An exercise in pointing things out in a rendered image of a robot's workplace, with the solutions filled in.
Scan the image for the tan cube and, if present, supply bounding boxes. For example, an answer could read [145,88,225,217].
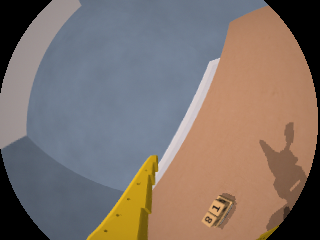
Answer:
[202,211,223,227]
[209,198,230,216]

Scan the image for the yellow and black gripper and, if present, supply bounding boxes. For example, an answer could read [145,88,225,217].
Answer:
[87,155,158,240]

